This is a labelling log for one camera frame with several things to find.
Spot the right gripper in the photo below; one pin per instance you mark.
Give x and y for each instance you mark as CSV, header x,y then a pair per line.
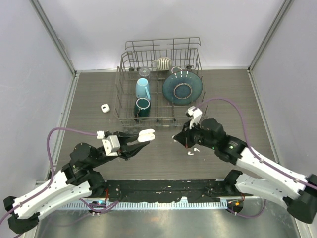
x,y
185,139

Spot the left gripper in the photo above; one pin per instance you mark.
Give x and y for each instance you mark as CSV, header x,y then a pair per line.
x,y
128,151

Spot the oval white charging case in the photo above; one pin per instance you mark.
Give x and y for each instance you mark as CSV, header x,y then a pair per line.
x,y
146,135

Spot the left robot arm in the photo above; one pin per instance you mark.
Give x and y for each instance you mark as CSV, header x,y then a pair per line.
x,y
76,180

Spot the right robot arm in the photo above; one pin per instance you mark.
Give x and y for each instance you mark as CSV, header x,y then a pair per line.
x,y
295,192

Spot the small white charging case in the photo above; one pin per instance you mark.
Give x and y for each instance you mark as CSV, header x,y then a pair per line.
x,y
105,108

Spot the dark teal mug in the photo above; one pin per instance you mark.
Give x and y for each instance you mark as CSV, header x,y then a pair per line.
x,y
142,109

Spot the large teal plate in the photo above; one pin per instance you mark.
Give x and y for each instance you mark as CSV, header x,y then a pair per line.
x,y
182,88

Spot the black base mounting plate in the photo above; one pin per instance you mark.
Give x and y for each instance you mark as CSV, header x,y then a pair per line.
x,y
167,191

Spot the light blue mug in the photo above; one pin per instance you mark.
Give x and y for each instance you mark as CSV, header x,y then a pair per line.
x,y
142,89

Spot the small white-rimmed bowl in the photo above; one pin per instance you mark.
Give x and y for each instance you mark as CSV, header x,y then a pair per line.
x,y
175,69

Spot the striped ceramic mug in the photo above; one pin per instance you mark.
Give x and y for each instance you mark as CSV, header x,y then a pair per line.
x,y
162,64

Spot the clear glass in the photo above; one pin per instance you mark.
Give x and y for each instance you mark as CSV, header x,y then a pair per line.
x,y
144,72

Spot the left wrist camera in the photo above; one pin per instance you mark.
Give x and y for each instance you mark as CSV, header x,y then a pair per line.
x,y
110,143

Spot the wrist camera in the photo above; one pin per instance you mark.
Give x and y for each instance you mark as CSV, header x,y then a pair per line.
x,y
195,115
110,143

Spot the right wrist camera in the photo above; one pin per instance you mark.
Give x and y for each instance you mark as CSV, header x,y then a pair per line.
x,y
195,115

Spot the wire dish rack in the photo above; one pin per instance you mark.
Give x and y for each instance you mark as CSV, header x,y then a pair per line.
x,y
184,54

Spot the white slotted cable duct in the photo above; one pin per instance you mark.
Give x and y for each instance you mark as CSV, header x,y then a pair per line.
x,y
183,204

